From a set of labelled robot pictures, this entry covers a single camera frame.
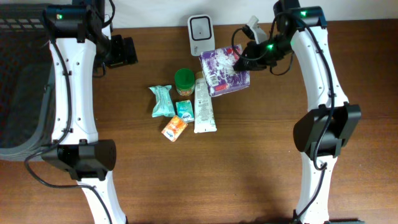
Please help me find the purple red pad pack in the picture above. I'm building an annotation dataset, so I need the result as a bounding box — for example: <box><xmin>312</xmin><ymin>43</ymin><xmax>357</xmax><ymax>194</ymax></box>
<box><xmin>199</xmin><ymin>44</ymin><xmax>251</xmax><ymax>97</ymax></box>

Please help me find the green lid jar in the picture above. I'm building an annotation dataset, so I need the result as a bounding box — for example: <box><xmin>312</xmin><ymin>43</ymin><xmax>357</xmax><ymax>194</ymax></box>
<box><xmin>175</xmin><ymin>68</ymin><xmax>195</xmax><ymax>96</ymax></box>

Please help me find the white tube with tan cap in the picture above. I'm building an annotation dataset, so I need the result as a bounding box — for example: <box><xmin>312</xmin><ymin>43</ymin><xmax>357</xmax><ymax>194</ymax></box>
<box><xmin>194</xmin><ymin>72</ymin><xmax>217</xmax><ymax>134</ymax></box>

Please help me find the small teal tissue pack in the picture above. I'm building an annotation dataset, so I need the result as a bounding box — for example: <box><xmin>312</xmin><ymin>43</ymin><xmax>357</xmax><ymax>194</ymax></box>
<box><xmin>176</xmin><ymin>100</ymin><xmax>195</xmax><ymax>123</ymax></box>

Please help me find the teal wipes packet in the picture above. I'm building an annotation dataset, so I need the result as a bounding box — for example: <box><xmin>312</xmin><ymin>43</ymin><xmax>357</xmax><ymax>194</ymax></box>
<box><xmin>149</xmin><ymin>85</ymin><xmax>176</xmax><ymax>118</ymax></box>

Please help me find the orange tissue pack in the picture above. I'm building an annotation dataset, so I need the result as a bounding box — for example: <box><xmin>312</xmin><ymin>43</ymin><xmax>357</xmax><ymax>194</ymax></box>
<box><xmin>162</xmin><ymin>116</ymin><xmax>188</xmax><ymax>142</ymax></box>

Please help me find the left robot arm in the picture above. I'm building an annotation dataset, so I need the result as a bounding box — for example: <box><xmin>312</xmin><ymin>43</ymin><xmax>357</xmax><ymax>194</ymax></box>
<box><xmin>40</xmin><ymin>1</ymin><xmax>138</xmax><ymax>223</ymax></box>

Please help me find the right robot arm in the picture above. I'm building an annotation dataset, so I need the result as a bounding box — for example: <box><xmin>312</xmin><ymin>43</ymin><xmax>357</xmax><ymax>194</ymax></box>
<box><xmin>233</xmin><ymin>0</ymin><xmax>361</xmax><ymax>223</ymax></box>

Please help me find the white barcode scanner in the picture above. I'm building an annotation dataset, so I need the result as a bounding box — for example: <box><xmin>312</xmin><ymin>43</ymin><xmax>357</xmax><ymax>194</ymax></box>
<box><xmin>187</xmin><ymin>14</ymin><xmax>215</xmax><ymax>56</ymax></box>

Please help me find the grey plastic mesh basket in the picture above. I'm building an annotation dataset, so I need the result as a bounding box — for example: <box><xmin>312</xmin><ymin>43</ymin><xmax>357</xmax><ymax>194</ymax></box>
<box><xmin>1</xmin><ymin>3</ymin><xmax>55</xmax><ymax>161</ymax></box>

